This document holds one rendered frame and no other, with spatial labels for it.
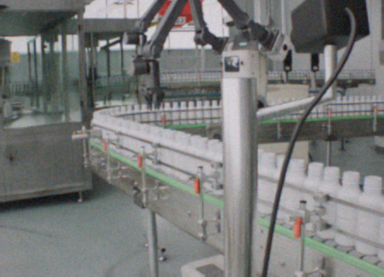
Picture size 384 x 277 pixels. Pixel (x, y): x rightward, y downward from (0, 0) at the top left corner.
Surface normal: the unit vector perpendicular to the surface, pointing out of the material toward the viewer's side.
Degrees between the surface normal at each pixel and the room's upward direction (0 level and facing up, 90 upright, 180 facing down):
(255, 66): 90
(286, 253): 90
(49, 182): 90
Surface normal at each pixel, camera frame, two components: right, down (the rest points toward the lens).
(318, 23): -0.99, 0.06
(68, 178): 0.47, 0.11
